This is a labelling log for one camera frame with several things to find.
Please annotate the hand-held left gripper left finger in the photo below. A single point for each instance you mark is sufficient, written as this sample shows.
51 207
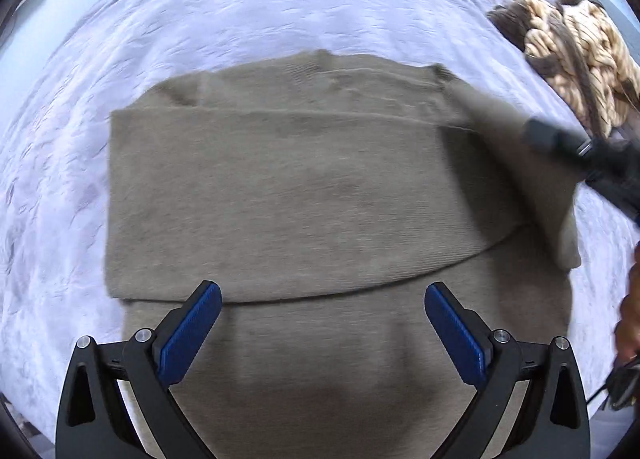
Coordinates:
192 334

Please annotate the person's right forearm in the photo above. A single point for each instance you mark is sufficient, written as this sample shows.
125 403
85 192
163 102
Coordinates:
631 309

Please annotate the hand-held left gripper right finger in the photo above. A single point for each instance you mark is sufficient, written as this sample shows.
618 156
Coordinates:
457 334

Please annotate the brown cloth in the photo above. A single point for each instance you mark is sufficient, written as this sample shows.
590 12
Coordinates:
507 24

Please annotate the beige striped cloth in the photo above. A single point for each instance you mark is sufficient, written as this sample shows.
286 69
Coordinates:
590 54

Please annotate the white textured bedspread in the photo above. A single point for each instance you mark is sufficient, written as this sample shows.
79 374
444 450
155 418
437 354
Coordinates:
75 164

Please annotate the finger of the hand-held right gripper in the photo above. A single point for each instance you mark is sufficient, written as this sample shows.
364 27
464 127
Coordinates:
547 134

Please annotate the taupe knit sweater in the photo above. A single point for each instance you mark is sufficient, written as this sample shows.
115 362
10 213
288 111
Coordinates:
300 189

